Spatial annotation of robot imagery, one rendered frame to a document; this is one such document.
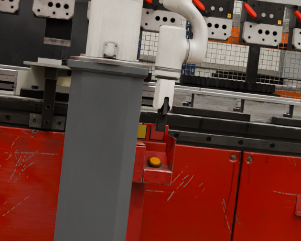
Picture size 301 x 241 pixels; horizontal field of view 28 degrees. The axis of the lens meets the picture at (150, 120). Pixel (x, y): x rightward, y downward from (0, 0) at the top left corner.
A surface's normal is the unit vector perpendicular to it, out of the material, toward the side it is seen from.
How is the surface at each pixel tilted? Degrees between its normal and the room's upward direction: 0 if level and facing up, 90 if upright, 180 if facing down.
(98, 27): 90
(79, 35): 90
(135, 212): 90
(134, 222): 90
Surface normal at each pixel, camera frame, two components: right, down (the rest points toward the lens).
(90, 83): 0.02, 0.05
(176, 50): 0.35, 0.17
